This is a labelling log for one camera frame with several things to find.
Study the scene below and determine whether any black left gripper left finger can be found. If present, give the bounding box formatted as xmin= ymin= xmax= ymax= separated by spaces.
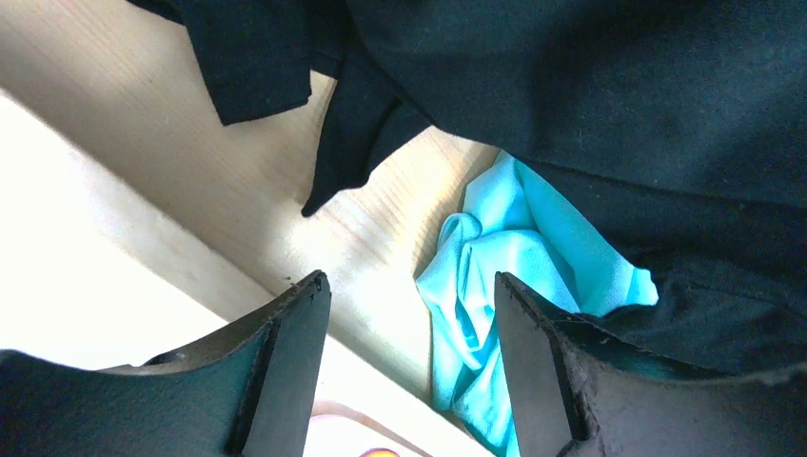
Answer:
xmin=1 ymin=271 xmax=331 ymax=456

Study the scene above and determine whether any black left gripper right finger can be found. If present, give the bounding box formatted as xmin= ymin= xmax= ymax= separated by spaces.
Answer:
xmin=495 ymin=273 xmax=806 ymax=456

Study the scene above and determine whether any small orange round cookie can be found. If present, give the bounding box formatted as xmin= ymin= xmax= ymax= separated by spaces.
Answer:
xmin=361 ymin=448 xmax=400 ymax=457

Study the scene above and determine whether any lavender serving tray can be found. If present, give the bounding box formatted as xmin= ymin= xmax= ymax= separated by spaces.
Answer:
xmin=303 ymin=415 xmax=419 ymax=457

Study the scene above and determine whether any teal cloth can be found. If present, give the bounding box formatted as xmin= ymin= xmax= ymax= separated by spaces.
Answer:
xmin=416 ymin=152 xmax=659 ymax=456

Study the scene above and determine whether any black t-shirt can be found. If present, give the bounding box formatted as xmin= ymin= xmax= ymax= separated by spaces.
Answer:
xmin=142 ymin=1 xmax=806 ymax=374

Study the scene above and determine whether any wooden clothes rack frame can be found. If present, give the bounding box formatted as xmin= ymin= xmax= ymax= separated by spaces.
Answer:
xmin=1 ymin=1 xmax=497 ymax=456

